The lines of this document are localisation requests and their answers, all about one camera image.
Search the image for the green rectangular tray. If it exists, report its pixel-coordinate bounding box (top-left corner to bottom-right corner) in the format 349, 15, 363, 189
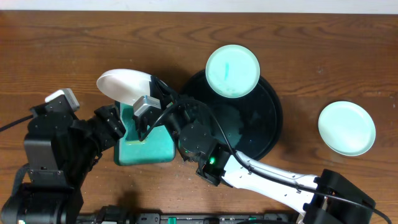
114, 101, 175, 166

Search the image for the mint plate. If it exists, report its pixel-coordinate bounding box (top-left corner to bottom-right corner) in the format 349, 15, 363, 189
205, 45, 261, 98
318, 101, 376, 157

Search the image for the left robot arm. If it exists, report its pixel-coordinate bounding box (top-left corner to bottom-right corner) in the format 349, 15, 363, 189
1, 101, 126, 223

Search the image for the white plate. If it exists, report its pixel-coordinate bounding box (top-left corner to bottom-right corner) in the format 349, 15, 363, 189
96, 68, 152, 106

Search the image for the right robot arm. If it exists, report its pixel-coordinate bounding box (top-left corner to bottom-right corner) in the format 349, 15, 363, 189
133, 74, 391, 223

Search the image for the black round tray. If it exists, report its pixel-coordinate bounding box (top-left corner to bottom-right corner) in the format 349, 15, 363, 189
180, 70, 283, 160

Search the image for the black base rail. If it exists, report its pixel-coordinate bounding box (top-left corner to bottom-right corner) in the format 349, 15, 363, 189
76, 205, 299, 224

